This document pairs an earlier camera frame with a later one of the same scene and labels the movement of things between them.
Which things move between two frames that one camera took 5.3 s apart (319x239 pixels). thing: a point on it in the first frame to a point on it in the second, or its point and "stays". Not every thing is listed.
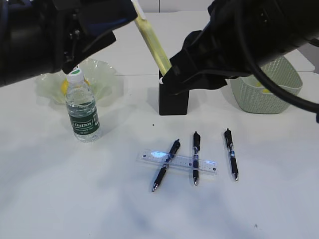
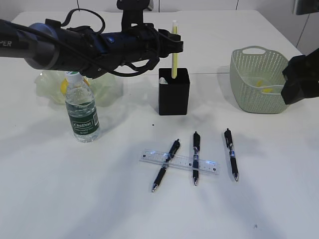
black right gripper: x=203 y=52 to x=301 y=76
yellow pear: x=64 y=86 stays
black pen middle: x=196 y=149 stays
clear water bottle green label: x=84 y=117 stays
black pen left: x=174 y=151 stays
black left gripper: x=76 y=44 to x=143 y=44
